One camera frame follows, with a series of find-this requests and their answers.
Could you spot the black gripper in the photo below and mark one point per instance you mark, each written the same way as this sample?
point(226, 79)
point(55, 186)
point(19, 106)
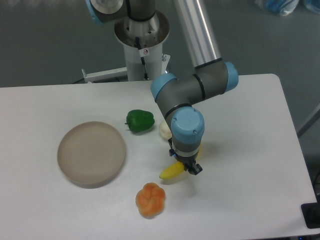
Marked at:
point(188, 159)

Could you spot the yellow toy banana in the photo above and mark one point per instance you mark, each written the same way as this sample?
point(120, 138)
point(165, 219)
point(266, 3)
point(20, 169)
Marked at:
point(174, 170)

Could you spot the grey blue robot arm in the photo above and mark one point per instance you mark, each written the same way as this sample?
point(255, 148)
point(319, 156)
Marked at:
point(174, 96)

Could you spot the white toy pear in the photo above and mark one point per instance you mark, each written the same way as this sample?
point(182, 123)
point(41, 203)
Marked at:
point(164, 130)

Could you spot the orange toy bread roll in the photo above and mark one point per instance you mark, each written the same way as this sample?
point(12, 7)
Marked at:
point(150, 200)

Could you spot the green toy bell pepper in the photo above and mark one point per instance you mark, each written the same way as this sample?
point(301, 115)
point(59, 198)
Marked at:
point(139, 120)

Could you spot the beige round plate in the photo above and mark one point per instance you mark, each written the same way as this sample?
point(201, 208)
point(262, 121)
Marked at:
point(91, 154)

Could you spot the black device at table edge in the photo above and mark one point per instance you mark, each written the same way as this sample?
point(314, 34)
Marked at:
point(311, 214)

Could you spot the grey table leg strut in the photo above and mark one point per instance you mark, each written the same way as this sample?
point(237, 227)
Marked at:
point(309, 121)

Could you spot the blue plastic bag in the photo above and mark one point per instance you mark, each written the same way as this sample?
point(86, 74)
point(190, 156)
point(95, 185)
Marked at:
point(285, 7)

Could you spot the white metal bracket bar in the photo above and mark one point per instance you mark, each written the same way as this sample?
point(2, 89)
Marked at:
point(104, 75)

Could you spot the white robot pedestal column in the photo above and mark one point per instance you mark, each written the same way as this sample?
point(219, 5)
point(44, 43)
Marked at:
point(143, 45)

